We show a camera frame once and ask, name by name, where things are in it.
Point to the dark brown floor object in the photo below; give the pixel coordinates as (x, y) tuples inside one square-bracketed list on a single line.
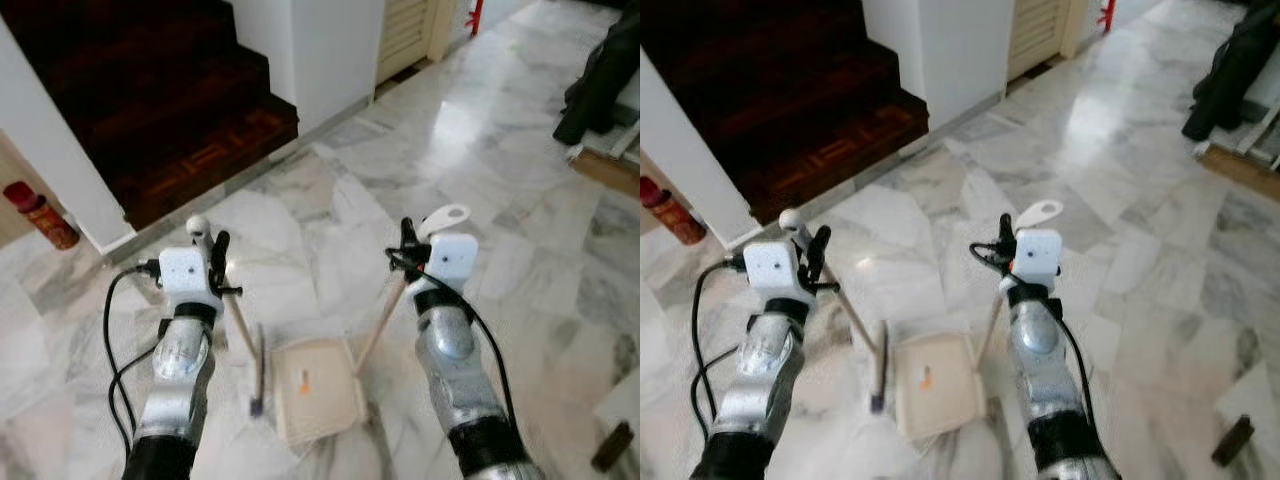
[(611, 446), (1233, 441)]

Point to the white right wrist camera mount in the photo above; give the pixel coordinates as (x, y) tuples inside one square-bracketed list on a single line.
[(452, 262), (1038, 257)]

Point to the brown wooden plank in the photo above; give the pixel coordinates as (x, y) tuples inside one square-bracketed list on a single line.
[(605, 172), (1240, 170)]

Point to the dark wooden staircase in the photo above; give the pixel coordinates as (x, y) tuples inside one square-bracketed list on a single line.
[(160, 100), (790, 95)]

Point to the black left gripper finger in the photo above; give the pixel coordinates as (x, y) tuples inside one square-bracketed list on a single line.
[(219, 260), (818, 252)]

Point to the brown can with red cap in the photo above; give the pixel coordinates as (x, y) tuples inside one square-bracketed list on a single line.
[(675, 215), (45, 220)]

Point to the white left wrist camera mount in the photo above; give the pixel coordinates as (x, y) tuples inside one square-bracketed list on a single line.
[(187, 275), (775, 268)]

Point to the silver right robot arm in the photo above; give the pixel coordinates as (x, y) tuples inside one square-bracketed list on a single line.
[(1050, 385), (465, 390)]

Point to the cream louvered door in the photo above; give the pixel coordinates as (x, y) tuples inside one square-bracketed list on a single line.
[(1040, 30), (410, 35)]

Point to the small red object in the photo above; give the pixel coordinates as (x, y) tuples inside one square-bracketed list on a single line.
[(1107, 13), (477, 15)]

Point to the white low shelf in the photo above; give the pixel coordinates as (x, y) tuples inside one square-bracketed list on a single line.
[(1255, 130), (622, 135)]

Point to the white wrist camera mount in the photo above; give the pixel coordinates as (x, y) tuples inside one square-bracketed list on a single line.
[(775, 268), (452, 262), (1038, 257), (187, 275)]

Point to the long black bag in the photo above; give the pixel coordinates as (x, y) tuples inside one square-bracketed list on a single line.
[(605, 75), (1235, 70)]

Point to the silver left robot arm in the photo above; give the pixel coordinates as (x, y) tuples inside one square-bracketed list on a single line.
[(180, 380), (760, 380)]

